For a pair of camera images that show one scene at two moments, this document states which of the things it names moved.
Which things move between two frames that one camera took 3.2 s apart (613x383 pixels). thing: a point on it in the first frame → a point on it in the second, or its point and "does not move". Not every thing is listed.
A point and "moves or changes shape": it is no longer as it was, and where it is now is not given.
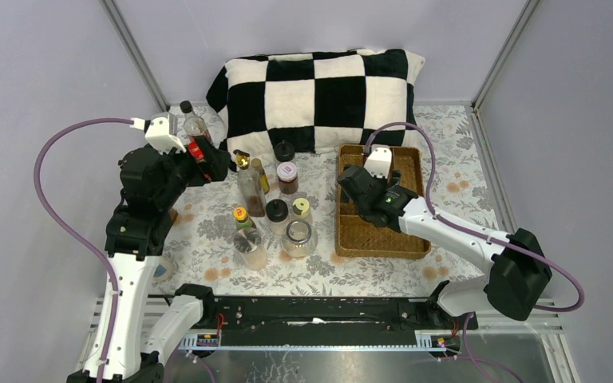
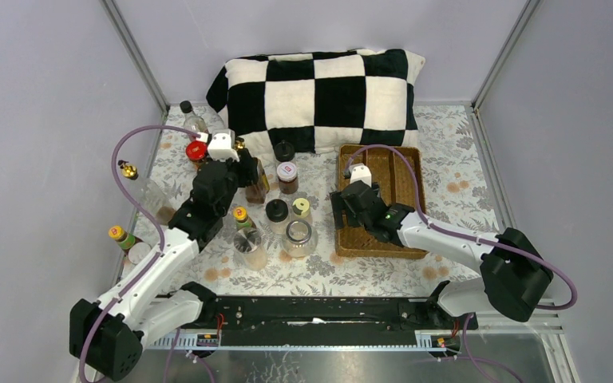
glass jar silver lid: [299, 240] does not move
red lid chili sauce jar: [195, 151] does not move
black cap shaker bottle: [284, 151] does not move
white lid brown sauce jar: [287, 177] does not move
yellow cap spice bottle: [301, 207] does not move
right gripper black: [396, 176] → [339, 204]
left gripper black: [215, 166] → [249, 172]
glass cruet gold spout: [250, 184] moves or changes shape
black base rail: [325, 320] does not move
